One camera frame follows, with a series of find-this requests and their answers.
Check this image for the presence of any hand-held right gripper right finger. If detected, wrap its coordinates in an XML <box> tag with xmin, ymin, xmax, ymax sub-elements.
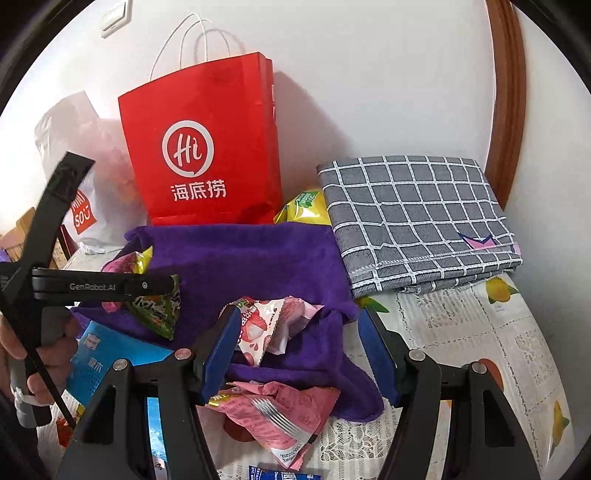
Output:
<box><xmin>358</xmin><ymin>305</ymin><xmax>541</xmax><ymax>480</ymax></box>

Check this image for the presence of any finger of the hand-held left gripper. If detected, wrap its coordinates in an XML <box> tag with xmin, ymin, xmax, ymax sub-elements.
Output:
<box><xmin>9</xmin><ymin>151</ymin><xmax>96</xmax><ymax>278</ymax></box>
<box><xmin>32</xmin><ymin>268</ymin><xmax>181</xmax><ymax>304</ymax></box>

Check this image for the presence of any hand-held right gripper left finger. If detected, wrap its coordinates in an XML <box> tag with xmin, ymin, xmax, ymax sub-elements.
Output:
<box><xmin>55</xmin><ymin>305</ymin><xmax>243</xmax><ymax>480</ymax></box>

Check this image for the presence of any magenta snack bag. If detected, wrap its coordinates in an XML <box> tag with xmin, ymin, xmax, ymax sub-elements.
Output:
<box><xmin>102</xmin><ymin>254</ymin><xmax>141</xmax><ymax>278</ymax></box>

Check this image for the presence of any strawberry print snack packet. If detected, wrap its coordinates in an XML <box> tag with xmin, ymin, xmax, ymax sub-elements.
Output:
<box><xmin>236</xmin><ymin>298</ymin><xmax>283</xmax><ymax>368</ymax></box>

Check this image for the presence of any small yellow snack packet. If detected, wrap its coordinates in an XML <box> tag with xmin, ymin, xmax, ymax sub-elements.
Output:
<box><xmin>131</xmin><ymin>246</ymin><xmax>154</xmax><ymax>274</ymax></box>

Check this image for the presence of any green triangular snack packet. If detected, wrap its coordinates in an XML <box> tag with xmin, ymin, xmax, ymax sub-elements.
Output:
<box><xmin>102</xmin><ymin>275</ymin><xmax>182</xmax><ymax>341</ymax></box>

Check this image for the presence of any pink white snack packet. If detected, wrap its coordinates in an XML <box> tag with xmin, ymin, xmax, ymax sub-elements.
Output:
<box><xmin>207</xmin><ymin>381</ymin><xmax>341</xmax><ymax>470</ymax></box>

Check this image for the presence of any blue snack packet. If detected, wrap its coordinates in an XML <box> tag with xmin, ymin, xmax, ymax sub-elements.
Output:
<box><xmin>247</xmin><ymin>464</ymin><xmax>324</xmax><ymax>480</ymax></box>

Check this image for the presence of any red snack packet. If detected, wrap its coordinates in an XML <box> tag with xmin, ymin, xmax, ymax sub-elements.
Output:
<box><xmin>54</xmin><ymin>405</ymin><xmax>85</xmax><ymax>448</ymax></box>

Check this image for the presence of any person's left hand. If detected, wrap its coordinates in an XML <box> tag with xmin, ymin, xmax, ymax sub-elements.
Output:
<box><xmin>0</xmin><ymin>318</ymin><xmax>85</xmax><ymax>408</ymax></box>

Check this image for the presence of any wooden headboard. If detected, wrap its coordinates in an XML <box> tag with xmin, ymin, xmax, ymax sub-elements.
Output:
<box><xmin>0</xmin><ymin>207</ymin><xmax>37</xmax><ymax>265</ymax></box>

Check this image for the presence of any white plastic shopping bag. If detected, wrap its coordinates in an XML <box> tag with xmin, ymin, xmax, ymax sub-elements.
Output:
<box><xmin>34</xmin><ymin>91</ymin><xmax>149</xmax><ymax>256</ymax></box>

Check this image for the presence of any blue tissue pack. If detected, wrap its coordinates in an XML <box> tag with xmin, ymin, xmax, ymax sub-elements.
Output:
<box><xmin>67</xmin><ymin>320</ymin><xmax>175</xmax><ymax>409</ymax></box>

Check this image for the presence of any fruit print tablecloth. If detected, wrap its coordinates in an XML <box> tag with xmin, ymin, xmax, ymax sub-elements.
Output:
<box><xmin>37</xmin><ymin>272</ymin><xmax>578</xmax><ymax>480</ymax></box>

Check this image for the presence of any purple towel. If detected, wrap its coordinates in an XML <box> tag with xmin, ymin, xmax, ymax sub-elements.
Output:
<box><xmin>69</xmin><ymin>222</ymin><xmax>386</xmax><ymax>423</ymax></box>

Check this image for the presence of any grey checked folded cloth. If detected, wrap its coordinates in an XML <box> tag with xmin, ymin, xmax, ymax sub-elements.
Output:
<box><xmin>316</xmin><ymin>155</ymin><xmax>523</xmax><ymax>298</ymax></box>

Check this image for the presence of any red paper bag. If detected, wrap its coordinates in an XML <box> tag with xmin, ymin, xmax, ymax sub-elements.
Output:
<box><xmin>117</xmin><ymin>13</ymin><xmax>283</xmax><ymax>227</ymax></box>

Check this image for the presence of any yellow green snack bag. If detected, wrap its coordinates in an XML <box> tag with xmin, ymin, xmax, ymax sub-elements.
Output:
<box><xmin>274</xmin><ymin>187</ymin><xmax>332</xmax><ymax>227</ymax></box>

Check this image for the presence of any thin black cable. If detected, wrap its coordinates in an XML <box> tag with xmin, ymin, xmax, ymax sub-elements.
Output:
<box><xmin>0</xmin><ymin>299</ymin><xmax>77</xmax><ymax>428</ymax></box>

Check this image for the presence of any white light switch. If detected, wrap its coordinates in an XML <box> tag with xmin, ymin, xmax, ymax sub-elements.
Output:
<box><xmin>99</xmin><ymin>1</ymin><xmax>129</xmax><ymax>34</ymax></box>

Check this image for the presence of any brown wooden door frame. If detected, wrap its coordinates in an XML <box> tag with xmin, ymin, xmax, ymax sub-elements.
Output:
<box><xmin>485</xmin><ymin>0</ymin><xmax>528</xmax><ymax>206</ymax></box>

